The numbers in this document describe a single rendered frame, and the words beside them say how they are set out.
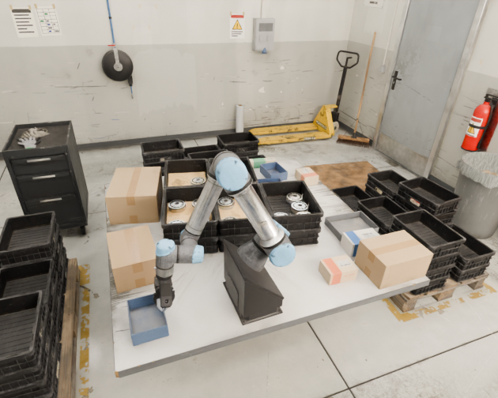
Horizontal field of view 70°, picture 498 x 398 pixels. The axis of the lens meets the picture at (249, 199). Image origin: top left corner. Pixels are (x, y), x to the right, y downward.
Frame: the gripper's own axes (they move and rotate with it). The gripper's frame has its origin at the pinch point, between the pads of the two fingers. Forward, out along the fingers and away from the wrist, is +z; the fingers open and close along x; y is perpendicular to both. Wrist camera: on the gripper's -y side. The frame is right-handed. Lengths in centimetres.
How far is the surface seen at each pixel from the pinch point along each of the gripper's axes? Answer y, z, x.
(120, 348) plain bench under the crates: -8.7, 9.6, 18.6
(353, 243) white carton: 14, -15, -106
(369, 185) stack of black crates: 130, 13, -213
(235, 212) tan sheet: 58, -12, -50
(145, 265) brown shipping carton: 24.9, -5.2, 5.4
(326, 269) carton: 2, -10, -83
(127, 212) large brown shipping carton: 82, 0, 11
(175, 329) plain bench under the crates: -6.0, 6.8, -4.4
